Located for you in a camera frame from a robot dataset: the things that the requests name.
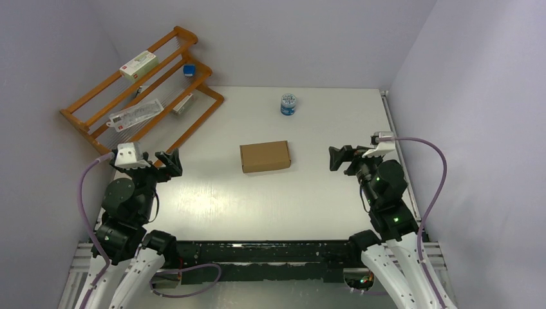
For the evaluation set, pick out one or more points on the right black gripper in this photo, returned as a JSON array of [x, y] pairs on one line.
[[346, 153]]

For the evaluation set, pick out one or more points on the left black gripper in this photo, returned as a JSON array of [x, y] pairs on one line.
[[170, 161]]

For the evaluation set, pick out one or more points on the brown cardboard box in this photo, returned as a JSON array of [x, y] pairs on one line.
[[263, 157]]

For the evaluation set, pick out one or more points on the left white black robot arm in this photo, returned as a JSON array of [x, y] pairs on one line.
[[124, 254]]

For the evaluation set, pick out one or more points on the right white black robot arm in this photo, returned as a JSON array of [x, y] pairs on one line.
[[392, 250]]

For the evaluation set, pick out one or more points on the small grey white box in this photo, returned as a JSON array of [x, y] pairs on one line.
[[184, 105]]

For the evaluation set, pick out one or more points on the green white carton box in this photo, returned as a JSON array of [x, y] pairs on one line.
[[140, 65]]

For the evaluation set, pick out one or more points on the orange wooden rack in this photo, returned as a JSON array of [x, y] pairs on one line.
[[166, 82]]

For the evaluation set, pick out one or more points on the clear plastic packet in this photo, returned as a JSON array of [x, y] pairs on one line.
[[134, 115]]

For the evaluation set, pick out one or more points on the blue white round jar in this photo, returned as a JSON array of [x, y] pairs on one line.
[[288, 104]]

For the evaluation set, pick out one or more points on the small blue cube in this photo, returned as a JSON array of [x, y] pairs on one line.
[[189, 70]]

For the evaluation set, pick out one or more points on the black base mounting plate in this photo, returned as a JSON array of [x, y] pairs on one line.
[[329, 261]]

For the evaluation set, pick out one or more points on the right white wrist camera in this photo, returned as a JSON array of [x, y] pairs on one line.
[[383, 142]]

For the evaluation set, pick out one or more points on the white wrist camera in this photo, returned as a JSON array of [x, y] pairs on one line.
[[383, 142], [129, 156]]

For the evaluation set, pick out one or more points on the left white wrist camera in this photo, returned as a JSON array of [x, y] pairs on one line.
[[129, 156]]

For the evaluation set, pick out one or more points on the aluminium frame rails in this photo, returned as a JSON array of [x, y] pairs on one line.
[[125, 257]]

